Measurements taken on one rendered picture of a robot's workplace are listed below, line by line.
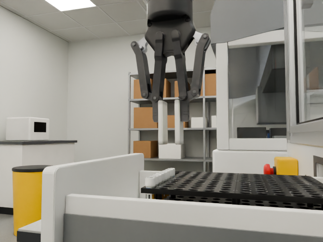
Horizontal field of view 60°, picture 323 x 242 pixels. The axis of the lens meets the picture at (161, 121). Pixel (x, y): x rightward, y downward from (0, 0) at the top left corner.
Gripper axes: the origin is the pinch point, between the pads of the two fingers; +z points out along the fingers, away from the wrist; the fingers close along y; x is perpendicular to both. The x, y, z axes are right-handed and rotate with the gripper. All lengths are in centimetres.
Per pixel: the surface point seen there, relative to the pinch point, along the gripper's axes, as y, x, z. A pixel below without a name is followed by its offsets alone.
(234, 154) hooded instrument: 7, 78, 10
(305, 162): 22.9, 18.8, 7.6
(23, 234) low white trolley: -35.4, 7.5, 23.1
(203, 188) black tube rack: 6.4, -9.6, 8.5
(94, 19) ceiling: -212, 342, -184
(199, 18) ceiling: -52, 385, -182
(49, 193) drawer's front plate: -9.7, -16.9, 8.4
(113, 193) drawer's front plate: -9.1, -2.1, 11.2
